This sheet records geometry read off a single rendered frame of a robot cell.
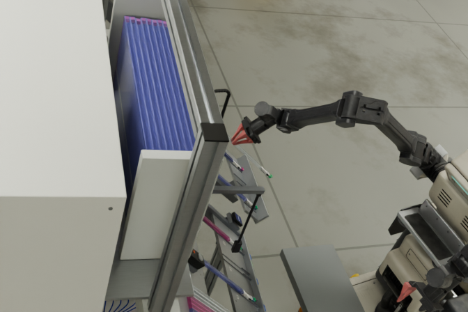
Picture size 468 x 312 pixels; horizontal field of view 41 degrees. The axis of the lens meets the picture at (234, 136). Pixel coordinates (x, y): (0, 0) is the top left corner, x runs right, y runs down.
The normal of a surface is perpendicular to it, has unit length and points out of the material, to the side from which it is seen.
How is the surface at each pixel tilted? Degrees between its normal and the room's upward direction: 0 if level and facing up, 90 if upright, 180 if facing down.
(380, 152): 0
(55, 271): 90
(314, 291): 0
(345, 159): 0
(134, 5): 90
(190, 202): 90
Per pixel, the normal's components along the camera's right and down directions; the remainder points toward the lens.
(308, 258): 0.25, -0.72
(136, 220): 0.21, 0.69
